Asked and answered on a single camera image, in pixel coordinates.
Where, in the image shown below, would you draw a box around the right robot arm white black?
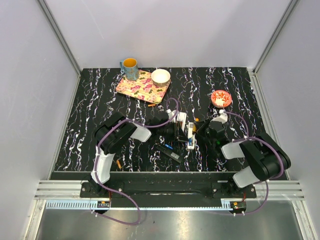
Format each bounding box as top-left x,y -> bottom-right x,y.
195,119 -> 292,198

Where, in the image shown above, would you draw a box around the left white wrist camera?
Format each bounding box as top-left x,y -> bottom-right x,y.
166,109 -> 180,123

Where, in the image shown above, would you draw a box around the white ceramic bowl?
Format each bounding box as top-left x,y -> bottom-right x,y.
151,69 -> 171,87

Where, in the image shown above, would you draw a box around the pink floral tray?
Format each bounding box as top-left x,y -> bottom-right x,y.
116,70 -> 171,105

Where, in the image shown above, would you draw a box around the white remote blue batteries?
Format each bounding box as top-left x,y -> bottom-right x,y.
187,122 -> 196,150

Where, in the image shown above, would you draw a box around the white remote dark batteries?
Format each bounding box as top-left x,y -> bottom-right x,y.
176,112 -> 187,132

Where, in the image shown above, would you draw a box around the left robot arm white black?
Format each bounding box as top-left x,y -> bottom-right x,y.
90,110 -> 187,198

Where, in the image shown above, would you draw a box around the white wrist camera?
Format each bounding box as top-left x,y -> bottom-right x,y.
166,109 -> 180,123
211,109 -> 228,124

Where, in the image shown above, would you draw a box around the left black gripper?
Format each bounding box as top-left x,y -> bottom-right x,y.
157,121 -> 190,144

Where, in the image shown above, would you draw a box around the blue floral mug orange inside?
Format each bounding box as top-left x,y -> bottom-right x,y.
119,58 -> 139,81

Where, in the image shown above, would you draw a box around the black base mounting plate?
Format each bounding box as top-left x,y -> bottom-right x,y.
80,172 -> 257,209

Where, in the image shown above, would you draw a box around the black remote orange batteries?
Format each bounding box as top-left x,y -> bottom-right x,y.
156,144 -> 183,164

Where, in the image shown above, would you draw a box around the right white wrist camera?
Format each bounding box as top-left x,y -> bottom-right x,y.
211,109 -> 228,124

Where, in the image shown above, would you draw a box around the red patterned small dish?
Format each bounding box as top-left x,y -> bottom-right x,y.
210,90 -> 232,108

